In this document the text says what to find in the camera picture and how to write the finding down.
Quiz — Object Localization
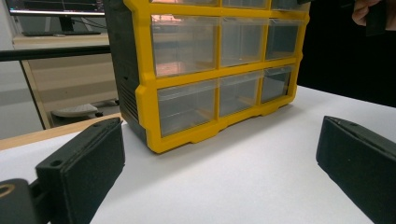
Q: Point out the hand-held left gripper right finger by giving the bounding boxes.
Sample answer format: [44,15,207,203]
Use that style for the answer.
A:
[315,115,396,224]

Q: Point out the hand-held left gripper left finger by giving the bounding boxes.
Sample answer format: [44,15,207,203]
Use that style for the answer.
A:
[35,117,126,224]

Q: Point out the clear plastic organizer drawer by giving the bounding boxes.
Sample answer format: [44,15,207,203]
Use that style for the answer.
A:
[270,0,301,10]

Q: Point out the yellow and black drawer cabinet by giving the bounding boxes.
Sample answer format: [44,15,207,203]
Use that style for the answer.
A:
[103,0,313,155]

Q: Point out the black curtain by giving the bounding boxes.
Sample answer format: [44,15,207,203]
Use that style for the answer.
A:
[297,0,396,108]

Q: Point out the wooden table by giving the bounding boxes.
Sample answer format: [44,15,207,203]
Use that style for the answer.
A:
[0,111,123,152]

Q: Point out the office chair base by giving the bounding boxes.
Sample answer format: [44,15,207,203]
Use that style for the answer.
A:
[50,98,121,119]

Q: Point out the light wooden desk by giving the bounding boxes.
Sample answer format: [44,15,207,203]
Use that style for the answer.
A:
[12,32,121,131]

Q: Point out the grid of clear drawers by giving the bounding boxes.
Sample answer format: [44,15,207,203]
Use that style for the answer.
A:
[149,0,304,138]

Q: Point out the computer monitor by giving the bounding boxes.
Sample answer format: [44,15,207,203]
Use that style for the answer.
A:
[4,0,106,33]

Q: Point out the black metal frame bar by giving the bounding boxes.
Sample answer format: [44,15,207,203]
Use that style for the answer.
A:
[0,44,112,63]

